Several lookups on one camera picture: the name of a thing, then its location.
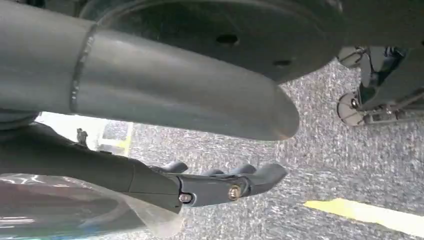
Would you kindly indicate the glossy curved shell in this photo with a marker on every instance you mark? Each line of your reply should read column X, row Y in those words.
column 66, row 212

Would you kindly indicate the black wheeled frame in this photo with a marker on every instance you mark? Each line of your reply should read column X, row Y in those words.
column 391, row 86

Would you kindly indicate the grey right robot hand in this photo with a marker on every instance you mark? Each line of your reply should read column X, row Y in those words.
column 165, row 86

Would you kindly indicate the yellow floor tape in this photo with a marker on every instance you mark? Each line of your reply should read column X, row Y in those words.
column 371, row 213

